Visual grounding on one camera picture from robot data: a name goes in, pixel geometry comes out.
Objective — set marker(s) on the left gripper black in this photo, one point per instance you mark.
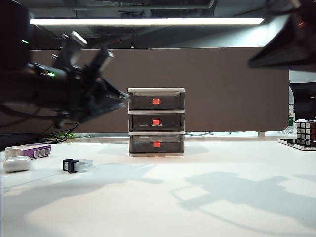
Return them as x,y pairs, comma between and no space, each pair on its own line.
86,84

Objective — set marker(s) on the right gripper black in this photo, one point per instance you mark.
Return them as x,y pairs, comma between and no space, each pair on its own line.
306,14

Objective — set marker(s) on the transparent tape black dispenser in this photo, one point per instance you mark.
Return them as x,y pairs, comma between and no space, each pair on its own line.
81,166

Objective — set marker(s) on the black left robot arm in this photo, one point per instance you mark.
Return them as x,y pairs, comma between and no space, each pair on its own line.
29,84

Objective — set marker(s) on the grey three-drawer mini cabinet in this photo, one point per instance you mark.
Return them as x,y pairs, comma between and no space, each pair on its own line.
156,90

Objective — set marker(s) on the black background monitor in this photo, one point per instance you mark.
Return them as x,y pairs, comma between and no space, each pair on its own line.
303,101

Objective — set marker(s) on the brown desk partition panel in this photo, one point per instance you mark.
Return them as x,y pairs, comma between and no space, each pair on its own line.
217,93

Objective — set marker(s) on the black rubik's cube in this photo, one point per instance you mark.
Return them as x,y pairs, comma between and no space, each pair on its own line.
306,132

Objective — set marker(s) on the white flat tray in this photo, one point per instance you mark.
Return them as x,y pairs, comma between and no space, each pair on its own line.
288,143

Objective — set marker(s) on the ceiling light strip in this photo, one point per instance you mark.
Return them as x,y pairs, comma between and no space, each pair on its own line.
148,21

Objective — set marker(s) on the purple white carton box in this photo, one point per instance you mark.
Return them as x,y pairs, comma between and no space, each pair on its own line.
27,150

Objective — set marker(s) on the white earbud case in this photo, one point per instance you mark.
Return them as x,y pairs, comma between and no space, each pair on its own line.
17,164

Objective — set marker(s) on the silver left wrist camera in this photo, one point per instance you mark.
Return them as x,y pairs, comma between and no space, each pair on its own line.
107,59

